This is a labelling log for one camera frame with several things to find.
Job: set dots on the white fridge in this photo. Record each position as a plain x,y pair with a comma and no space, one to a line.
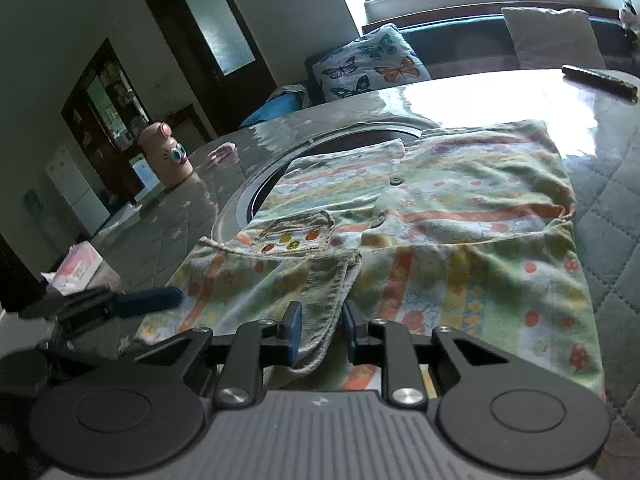
75,190

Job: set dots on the pink tissue pack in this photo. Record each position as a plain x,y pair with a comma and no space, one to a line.
75,265

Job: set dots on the black remote control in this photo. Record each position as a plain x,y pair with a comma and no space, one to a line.
600,80

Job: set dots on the dark glass front cabinet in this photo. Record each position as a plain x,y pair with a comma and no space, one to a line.
100,110

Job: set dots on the small pink object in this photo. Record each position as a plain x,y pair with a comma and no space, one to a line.
222,152

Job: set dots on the dark wooden chair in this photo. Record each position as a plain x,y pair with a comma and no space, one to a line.
190,120

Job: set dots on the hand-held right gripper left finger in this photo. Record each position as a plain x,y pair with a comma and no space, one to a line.
295,332

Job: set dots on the dark wooden door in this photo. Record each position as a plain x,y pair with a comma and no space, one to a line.
220,25

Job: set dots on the patterned green child's shirt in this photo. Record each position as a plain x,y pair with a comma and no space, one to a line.
450,235

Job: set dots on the black and white plush dog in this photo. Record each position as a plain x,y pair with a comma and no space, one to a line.
629,12

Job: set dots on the pink cartoon face bottle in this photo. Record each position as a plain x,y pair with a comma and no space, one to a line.
165,160

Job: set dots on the butterfly print pillow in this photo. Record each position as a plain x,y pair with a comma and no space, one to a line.
370,65

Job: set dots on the round black table hob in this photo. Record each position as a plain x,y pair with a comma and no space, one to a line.
320,150

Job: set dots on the grey cloth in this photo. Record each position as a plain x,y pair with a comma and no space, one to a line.
290,91

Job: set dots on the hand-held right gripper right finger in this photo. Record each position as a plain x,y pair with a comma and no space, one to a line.
351,335

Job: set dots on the white paper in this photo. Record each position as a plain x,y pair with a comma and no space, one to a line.
120,220

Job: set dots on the grey pillow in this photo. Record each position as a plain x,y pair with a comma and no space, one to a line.
550,35

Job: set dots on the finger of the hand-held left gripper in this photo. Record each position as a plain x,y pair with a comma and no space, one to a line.
150,300

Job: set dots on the blue corner sofa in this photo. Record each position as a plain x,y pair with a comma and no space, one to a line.
465,40

